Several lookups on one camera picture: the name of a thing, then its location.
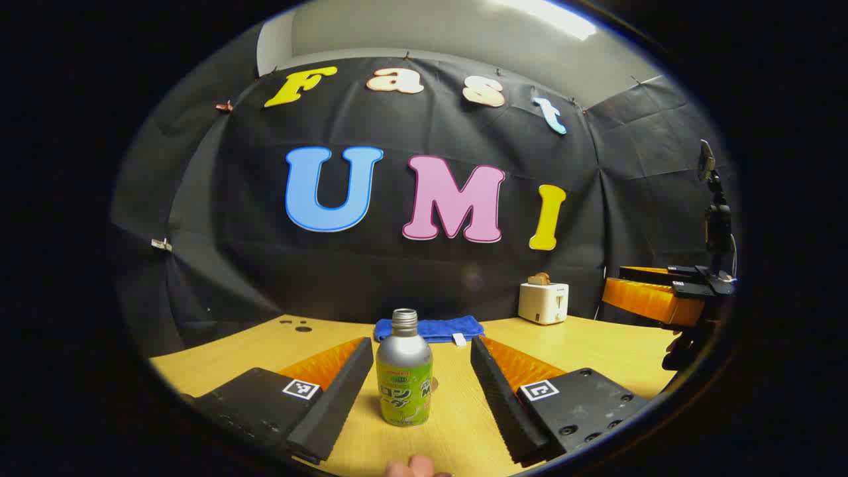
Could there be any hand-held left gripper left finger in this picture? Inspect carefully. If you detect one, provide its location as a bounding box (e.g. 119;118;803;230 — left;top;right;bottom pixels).
180;337;375;463

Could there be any white toaster cable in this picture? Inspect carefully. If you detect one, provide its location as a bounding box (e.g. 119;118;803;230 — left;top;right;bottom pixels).
594;265;609;321

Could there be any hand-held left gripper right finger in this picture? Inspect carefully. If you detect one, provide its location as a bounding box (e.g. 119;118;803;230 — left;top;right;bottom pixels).
470;335;650;466

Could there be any blue folded towel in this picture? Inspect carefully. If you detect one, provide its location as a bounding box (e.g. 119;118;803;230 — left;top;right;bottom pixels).
374;315;485;344

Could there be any black backdrop cloth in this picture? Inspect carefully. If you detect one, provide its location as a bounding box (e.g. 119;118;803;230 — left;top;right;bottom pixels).
109;56;739;358

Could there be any silver green label water bottle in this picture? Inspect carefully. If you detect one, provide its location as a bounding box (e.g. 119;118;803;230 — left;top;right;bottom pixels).
376;308;434;428

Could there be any ceiling light panel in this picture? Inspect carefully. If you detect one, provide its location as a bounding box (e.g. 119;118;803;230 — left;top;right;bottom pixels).
494;0;598;41

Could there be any white toaster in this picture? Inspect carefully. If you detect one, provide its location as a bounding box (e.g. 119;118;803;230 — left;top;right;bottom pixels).
518;282;570;325

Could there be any black phone stand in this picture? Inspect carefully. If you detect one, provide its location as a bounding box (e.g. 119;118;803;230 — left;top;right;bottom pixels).
704;170;735;274

